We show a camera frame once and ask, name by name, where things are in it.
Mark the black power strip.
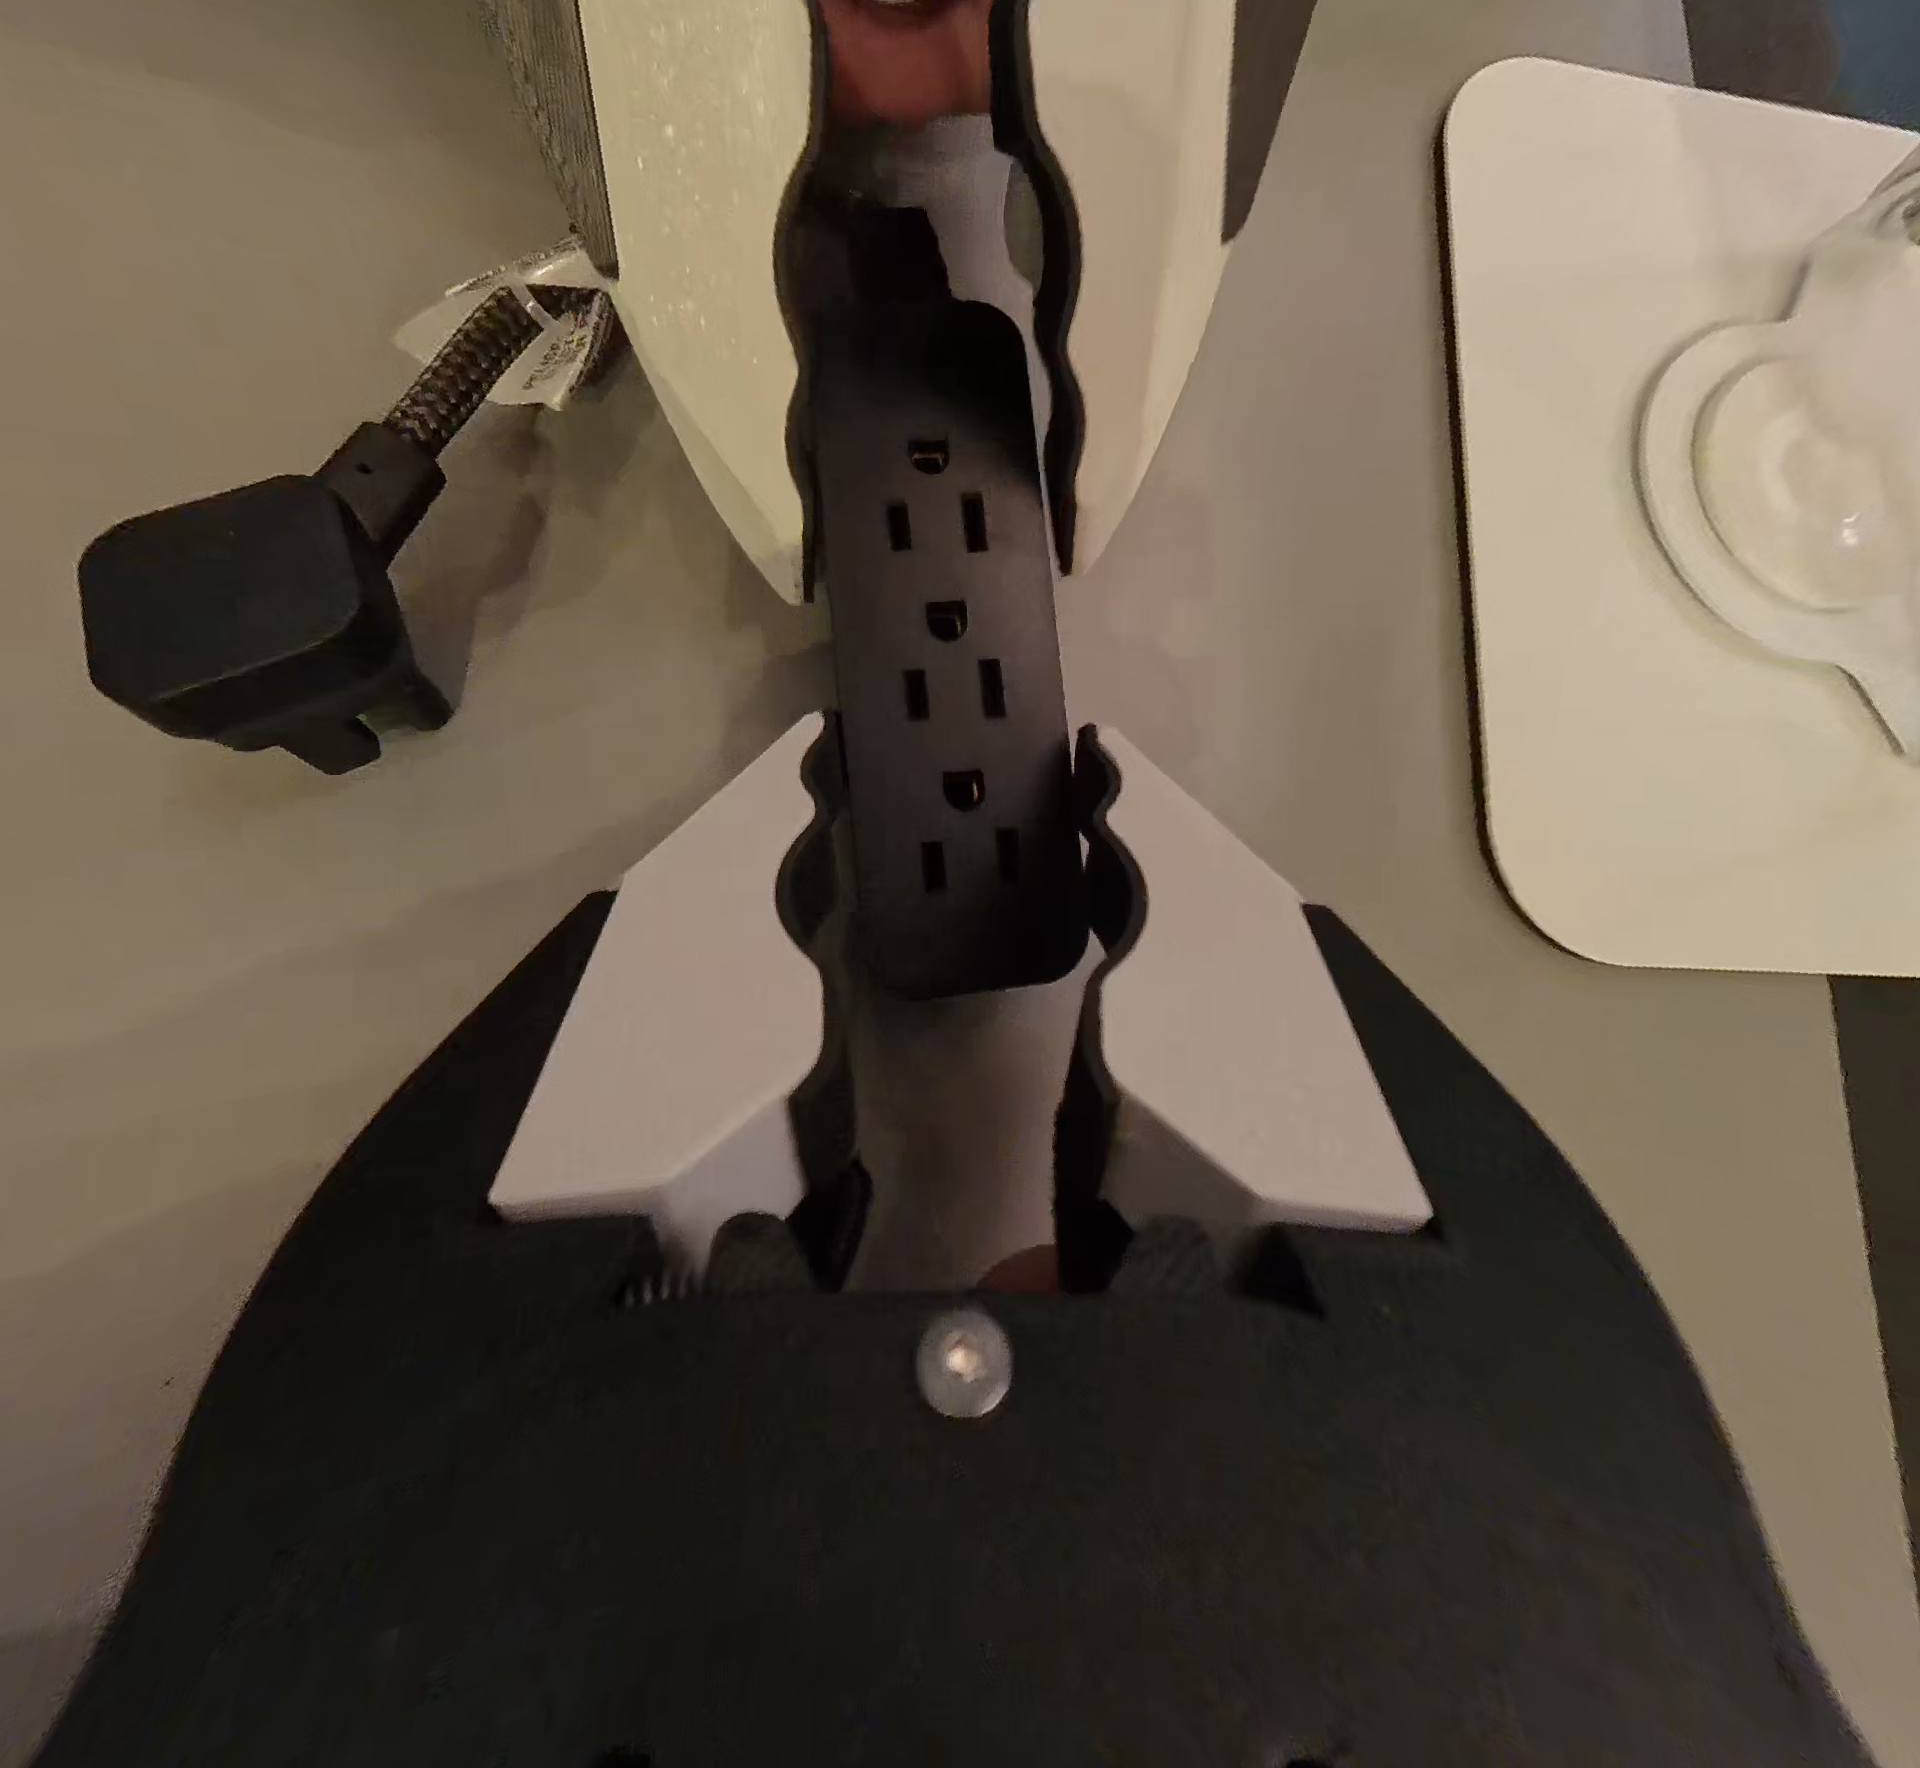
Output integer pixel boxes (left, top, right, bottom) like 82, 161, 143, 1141
791, 167, 1092, 1002

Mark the black braided cable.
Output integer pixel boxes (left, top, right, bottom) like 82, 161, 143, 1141
384, 283, 609, 481

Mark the clear acrylic stand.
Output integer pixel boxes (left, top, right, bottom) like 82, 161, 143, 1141
1640, 147, 1920, 768

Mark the white cable tag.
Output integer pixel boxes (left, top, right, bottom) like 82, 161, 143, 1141
394, 233, 620, 415

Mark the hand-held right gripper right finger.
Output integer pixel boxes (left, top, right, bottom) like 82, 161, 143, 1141
1055, 722, 1437, 1293

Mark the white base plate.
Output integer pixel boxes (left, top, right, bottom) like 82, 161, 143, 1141
1437, 56, 1920, 978

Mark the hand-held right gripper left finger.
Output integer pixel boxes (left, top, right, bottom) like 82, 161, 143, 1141
487, 710, 875, 1293

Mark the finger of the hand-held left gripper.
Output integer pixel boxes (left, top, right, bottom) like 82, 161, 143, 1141
551, 0, 845, 607
990, 0, 1275, 576

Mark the black flat angled plug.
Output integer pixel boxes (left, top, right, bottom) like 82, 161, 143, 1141
77, 426, 451, 776

